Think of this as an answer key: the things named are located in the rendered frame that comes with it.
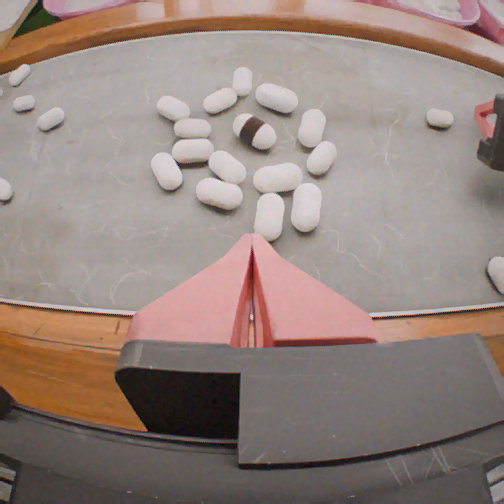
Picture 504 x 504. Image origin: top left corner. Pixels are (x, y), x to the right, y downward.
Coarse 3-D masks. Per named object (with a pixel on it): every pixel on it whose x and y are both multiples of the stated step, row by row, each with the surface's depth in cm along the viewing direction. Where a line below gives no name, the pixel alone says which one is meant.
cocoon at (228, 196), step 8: (200, 184) 24; (208, 184) 23; (216, 184) 24; (224, 184) 24; (232, 184) 24; (200, 192) 24; (208, 192) 23; (216, 192) 23; (224, 192) 23; (232, 192) 23; (240, 192) 24; (200, 200) 24; (208, 200) 24; (216, 200) 24; (224, 200) 23; (232, 200) 23; (240, 200) 24; (224, 208) 24; (232, 208) 24
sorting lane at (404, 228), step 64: (64, 64) 30; (128, 64) 29; (192, 64) 29; (256, 64) 29; (320, 64) 29; (384, 64) 29; (448, 64) 30; (0, 128) 28; (64, 128) 27; (128, 128) 27; (384, 128) 27; (448, 128) 27; (64, 192) 26; (128, 192) 26; (192, 192) 25; (256, 192) 25; (384, 192) 25; (448, 192) 26; (0, 256) 24; (64, 256) 24; (128, 256) 24; (192, 256) 24; (320, 256) 24; (384, 256) 24; (448, 256) 24
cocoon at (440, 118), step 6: (426, 114) 27; (432, 114) 26; (438, 114) 26; (444, 114) 26; (450, 114) 26; (432, 120) 26; (438, 120) 26; (444, 120) 26; (450, 120) 26; (438, 126) 27; (444, 126) 26
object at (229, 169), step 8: (216, 152) 24; (224, 152) 24; (216, 160) 24; (224, 160) 24; (232, 160) 24; (216, 168) 24; (224, 168) 24; (232, 168) 24; (240, 168) 24; (224, 176) 24; (232, 176) 24; (240, 176) 24
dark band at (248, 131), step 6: (252, 120) 25; (258, 120) 25; (246, 126) 25; (252, 126) 24; (258, 126) 24; (240, 132) 25; (246, 132) 25; (252, 132) 24; (240, 138) 26; (246, 138) 25; (252, 138) 25
